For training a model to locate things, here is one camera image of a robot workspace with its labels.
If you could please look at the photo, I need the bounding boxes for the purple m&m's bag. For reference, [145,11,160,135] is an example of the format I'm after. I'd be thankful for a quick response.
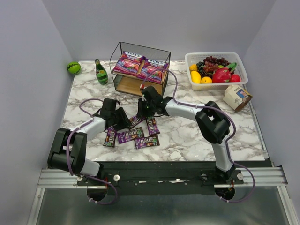
[129,115,145,129]
[103,127,117,148]
[117,127,144,144]
[145,116,160,136]
[135,135,160,149]

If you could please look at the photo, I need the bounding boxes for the purple Fox's candy bag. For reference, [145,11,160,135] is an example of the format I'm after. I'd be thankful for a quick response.
[112,51,145,76]
[136,59,169,84]

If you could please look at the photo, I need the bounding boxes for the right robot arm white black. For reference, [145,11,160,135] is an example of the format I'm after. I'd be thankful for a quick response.
[137,85,235,182]

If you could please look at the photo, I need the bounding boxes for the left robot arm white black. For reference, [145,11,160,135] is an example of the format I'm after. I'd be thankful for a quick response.
[47,98,131,177]

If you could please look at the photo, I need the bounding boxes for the green glass bottle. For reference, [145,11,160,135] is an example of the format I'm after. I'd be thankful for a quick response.
[95,59,108,85]

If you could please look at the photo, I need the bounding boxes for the yellow mango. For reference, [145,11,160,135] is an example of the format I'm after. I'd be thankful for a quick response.
[190,70,201,84]

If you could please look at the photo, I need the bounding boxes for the yellow small fruit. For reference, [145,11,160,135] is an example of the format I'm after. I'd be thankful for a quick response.
[189,64,198,71]

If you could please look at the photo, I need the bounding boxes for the orange fruit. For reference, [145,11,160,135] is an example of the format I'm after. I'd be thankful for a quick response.
[201,76,212,84]

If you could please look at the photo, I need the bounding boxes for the white plastic fruit basket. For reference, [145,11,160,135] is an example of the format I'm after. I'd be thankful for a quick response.
[185,52,248,90]

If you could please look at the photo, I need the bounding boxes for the dark grape bunch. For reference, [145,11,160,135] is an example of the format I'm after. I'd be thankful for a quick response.
[196,56,230,77]

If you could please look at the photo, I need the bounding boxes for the green ball toy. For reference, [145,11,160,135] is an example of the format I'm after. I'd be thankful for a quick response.
[67,61,81,75]

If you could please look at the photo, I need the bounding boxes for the red dragon fruit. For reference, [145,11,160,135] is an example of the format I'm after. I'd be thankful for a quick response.
[212,67,231,83]

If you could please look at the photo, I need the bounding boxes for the red apple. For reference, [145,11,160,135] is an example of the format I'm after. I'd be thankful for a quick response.
[229,74,241,83]

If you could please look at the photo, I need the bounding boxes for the black wire wooden shelf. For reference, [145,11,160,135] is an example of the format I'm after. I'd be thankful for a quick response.
[109,42,171,96]

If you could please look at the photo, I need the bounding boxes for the black mounting base plate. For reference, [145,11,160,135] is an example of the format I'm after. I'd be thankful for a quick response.
[77,161,244,196]

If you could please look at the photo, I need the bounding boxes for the aluminium rail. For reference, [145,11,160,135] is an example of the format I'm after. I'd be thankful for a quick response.
[37,167,288,189]

